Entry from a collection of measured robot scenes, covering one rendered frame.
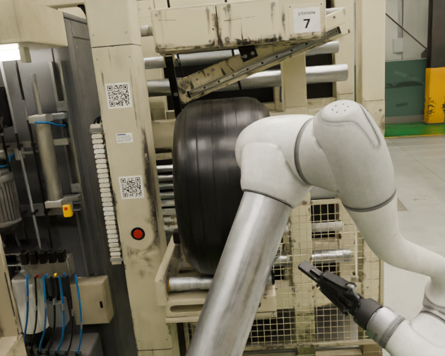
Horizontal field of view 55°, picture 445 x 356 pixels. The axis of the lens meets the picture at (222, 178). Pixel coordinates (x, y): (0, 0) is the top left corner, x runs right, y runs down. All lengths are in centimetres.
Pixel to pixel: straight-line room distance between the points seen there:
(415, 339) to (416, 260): 23
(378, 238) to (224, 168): 49
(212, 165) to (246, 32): 58
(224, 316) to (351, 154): 36
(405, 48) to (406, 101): 118
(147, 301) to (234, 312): 78
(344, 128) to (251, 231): 25
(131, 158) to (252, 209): 65
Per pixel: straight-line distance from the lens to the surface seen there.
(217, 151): 119
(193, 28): 160
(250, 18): 159
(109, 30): 138
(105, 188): 145
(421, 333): 114
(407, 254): 94
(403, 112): 1095
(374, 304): 117
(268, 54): 173
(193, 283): 142
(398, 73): 1084
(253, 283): 82
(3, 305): 135
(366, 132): 74
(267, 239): 82
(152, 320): 160
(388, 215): 83
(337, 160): 74
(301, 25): 160
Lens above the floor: 156
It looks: 14 degrees down
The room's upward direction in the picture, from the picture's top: 5 degrees counter-clockwise
